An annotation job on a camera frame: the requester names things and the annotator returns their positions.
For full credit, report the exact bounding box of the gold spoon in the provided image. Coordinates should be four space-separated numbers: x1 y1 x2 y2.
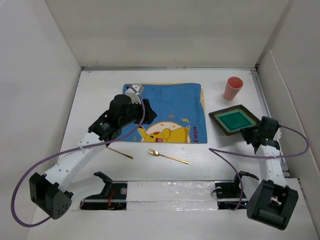
106 147 134 160

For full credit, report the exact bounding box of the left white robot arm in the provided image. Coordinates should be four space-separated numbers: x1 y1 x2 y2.
29 94 157 220

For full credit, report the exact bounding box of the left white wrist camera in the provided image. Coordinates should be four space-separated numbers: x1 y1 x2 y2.
125 84 144 104

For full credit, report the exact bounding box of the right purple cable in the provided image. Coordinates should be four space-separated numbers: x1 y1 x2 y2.
208 124 310 211

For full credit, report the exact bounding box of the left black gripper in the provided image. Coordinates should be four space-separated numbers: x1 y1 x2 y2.
119 97 156 128

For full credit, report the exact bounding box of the pink plastic cup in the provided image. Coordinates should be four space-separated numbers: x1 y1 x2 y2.
223 76 244 101

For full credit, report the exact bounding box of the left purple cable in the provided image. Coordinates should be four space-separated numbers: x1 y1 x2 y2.
10 86 145 228

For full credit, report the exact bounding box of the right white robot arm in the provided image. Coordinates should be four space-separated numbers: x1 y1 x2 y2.
231 116 299 230

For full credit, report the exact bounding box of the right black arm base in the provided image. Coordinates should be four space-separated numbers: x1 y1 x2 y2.
211 171 251 211

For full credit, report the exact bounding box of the green square ceramic plate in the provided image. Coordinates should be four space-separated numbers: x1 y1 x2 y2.
208 104 260 136

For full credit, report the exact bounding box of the blue yellow Pikachu cloth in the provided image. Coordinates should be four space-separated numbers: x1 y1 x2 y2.
124 83 208 144

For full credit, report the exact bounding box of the gold fork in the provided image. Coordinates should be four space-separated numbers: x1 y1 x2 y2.
147 149 190 165

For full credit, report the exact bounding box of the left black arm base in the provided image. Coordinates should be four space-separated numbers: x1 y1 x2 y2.
79 171 128 211

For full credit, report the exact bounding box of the purple cable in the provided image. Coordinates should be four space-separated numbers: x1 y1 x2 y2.
208 124 310 211
10 86 145 228

